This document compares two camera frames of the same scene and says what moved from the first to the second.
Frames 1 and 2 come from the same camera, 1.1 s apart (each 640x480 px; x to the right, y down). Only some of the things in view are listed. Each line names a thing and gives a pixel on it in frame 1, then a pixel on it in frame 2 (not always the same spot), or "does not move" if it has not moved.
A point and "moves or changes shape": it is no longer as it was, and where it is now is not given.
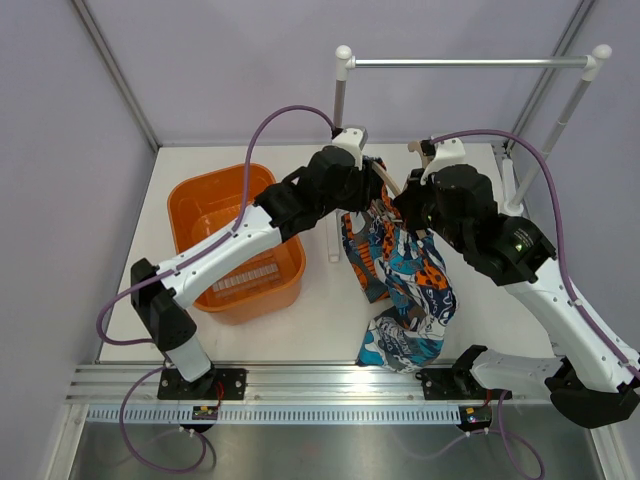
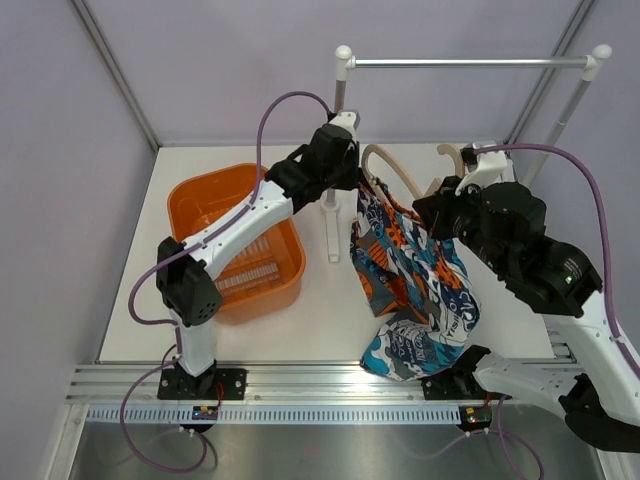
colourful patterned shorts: [412, 272] moves or changes shape
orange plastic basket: [205, 206] does not move
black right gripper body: [422, 211] to [457, 217]
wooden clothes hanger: [413, 146] moves or changes shape
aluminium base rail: [295, 384] does not move
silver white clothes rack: [593, 64] does not move
